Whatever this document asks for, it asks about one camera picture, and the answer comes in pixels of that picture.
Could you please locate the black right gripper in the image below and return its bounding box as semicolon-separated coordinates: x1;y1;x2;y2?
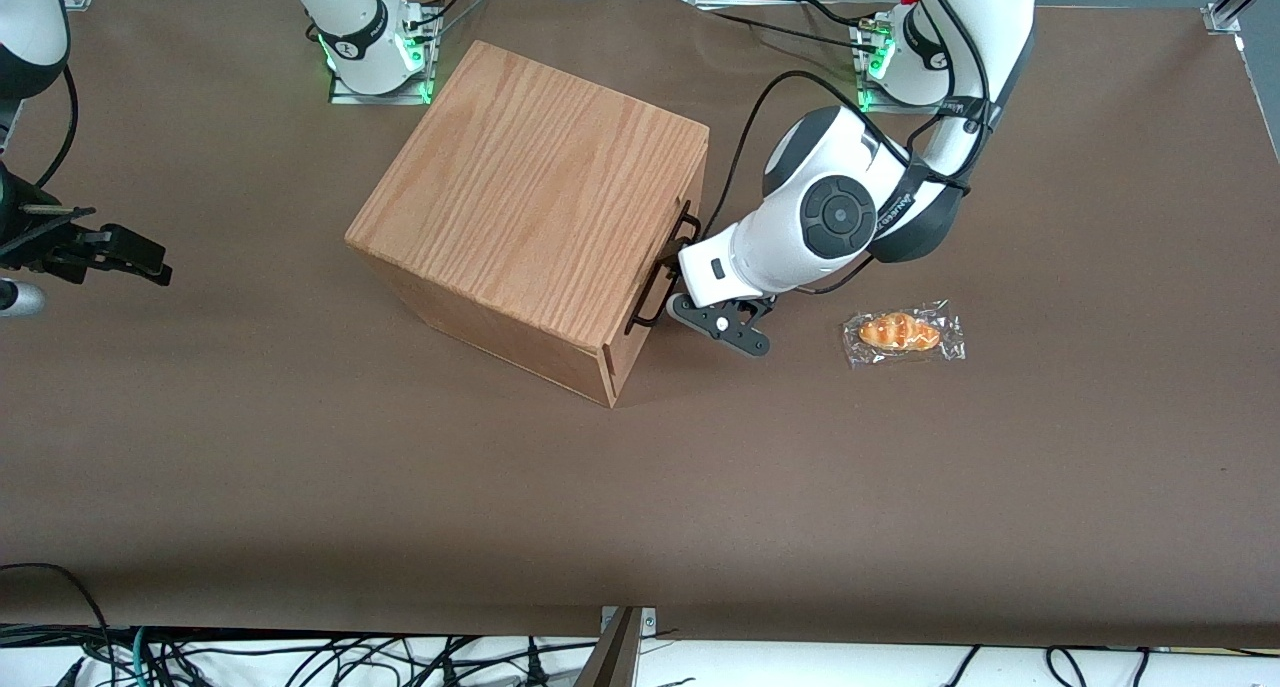
0;162;173;287

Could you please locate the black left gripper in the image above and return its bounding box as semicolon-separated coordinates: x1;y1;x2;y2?
655;205;778;358

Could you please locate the black metal drawer handle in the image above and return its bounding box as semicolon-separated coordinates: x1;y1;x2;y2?
625;203;701;335

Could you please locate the light wooden drawer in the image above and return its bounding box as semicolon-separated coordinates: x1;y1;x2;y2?
605;127;711;378

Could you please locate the wooden drawer cabinet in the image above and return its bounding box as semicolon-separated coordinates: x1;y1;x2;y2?
345;39;711;408

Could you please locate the bread in clear wrapper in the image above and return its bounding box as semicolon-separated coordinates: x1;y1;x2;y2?
842;299;968;369

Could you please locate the brown table cover sheet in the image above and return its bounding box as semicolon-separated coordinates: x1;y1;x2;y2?
0;0;1280;648

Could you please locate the metal support beam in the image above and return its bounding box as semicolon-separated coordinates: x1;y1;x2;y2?
575;607;658;687

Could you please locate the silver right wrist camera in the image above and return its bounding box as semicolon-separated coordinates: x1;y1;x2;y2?
0;279;47;318

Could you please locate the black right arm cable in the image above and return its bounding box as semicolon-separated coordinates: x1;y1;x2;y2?
35;67;79;190

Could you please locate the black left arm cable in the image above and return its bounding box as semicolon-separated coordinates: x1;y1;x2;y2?
700;0;996;298

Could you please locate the long black table cable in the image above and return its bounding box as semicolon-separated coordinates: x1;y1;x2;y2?
700;7;871;50

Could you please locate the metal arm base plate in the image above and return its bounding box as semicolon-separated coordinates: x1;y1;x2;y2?
853;17;966;116
328;7;438;106

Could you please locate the short black table cable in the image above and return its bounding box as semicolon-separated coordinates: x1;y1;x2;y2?
795;0;863;26

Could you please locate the black looped floor cable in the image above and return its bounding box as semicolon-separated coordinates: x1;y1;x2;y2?
0;562;116;687

